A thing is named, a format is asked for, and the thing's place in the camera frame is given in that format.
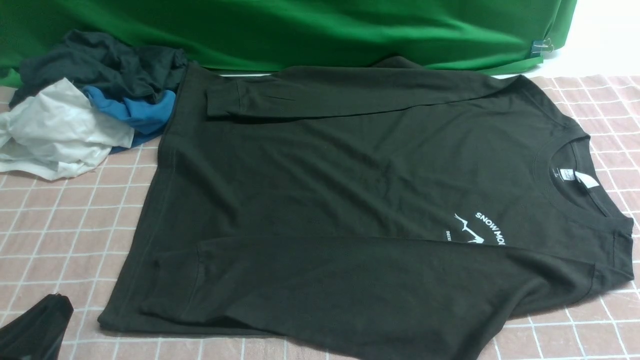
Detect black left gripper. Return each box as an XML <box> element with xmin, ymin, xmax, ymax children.
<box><xmin>0</xmin><ymin>293</ymin><xmax>74</xmax><ymax>360</ymax></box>

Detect dark gray long-sleeve shirt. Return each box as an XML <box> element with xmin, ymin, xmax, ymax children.
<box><xmin>98</xmin><ymin>56</ymin><xmax>634</xmax><ymax>360</ymax></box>

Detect crumpled blue garment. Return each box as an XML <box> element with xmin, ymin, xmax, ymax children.
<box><xmin>82</xmin><ymin>86</ymin><xmax>176</xmax><ymax>154</ymax></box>

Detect crumpled white garment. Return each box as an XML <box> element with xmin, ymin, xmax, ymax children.
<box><xmin>0</xmin><ymin>79</ymin><xmax>134</xmax><ymax>182</ymax></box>

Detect metal binder clip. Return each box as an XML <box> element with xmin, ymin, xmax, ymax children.
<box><xmin>529</xmin><ymin>38</ymin><xmax>554</xmax><ymax>59</ymax></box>

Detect crumpled black garment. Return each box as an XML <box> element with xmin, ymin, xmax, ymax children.
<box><xmin>9</xmin><ymin>30</ymin><xmax>189</xmax><ymax>108</ymax></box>

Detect green backdrop cloth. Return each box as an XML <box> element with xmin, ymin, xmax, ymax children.
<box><xmin>0</xmin><ymin>0</ymin><xmax>578</xmax><ymax>87</ymax></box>

